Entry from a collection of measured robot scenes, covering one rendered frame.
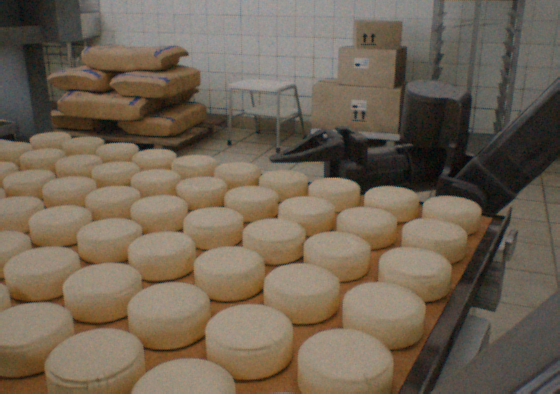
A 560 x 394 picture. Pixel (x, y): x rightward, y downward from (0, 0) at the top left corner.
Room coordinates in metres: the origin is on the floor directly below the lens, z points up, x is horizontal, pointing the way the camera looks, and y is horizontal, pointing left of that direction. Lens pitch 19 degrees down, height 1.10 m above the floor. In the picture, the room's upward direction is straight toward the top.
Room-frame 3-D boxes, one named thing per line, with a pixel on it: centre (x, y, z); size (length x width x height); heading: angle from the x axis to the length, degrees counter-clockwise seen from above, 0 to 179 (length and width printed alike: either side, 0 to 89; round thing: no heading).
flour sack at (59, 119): (4.41, 1.41, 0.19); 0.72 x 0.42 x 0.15; 161
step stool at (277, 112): (4.20, 0.09, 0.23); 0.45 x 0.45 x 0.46; 61
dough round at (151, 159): (0.64, 0.14, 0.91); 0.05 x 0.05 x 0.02
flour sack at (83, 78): (4.42, 1.37, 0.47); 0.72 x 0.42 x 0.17; 159
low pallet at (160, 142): (4.31, 1.13, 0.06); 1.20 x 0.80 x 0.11; 71
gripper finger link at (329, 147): (0.61, -0.03, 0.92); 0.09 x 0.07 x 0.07; 106
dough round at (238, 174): (0.58, 0.04, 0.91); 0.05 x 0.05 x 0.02
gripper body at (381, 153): (0.63, -0.10, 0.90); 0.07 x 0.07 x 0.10; 16
